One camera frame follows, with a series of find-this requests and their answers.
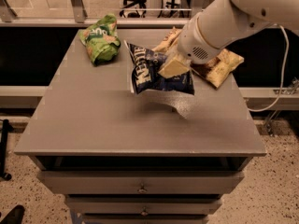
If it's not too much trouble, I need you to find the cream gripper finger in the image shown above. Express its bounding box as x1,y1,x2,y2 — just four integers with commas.
158,53,191,78

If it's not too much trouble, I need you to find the blue chip bag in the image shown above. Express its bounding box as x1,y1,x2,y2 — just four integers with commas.
125,42,194,94

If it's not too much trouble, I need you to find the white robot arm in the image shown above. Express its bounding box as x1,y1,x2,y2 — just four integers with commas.
159,0,299,78

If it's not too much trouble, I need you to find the brown and yellow chip bag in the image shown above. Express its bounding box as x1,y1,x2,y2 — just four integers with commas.
153,27,244,89

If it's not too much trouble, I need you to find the green rice chip bag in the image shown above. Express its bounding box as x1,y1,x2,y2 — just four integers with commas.
79,14,121,66

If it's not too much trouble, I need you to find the black office chair base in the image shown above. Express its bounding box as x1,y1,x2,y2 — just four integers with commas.
119,0,147,18

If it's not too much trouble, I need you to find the grey drawer cabinet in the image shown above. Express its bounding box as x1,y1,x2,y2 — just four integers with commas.
14,28,268,224

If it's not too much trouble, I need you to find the metal railing with glass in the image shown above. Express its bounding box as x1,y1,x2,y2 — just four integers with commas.
1,0,214,26

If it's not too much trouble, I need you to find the top drawer with knob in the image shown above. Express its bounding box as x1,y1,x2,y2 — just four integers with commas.
37,171,244,194

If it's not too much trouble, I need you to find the drawer with knob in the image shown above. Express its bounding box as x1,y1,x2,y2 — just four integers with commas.
66,196,221,215
37,171,244,194

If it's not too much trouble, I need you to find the middle drawer with knob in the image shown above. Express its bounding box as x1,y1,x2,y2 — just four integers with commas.
66,196,221,215

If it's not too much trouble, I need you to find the bottom drawer front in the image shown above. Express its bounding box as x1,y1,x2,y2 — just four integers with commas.
83,215,208,224

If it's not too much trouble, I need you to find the black stand left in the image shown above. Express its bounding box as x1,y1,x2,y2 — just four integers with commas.
0,119,13,181

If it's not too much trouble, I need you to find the black shoe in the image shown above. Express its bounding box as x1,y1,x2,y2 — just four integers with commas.
0,205,25,224

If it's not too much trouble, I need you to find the white cable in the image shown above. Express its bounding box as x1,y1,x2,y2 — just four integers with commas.
248,24,291,113

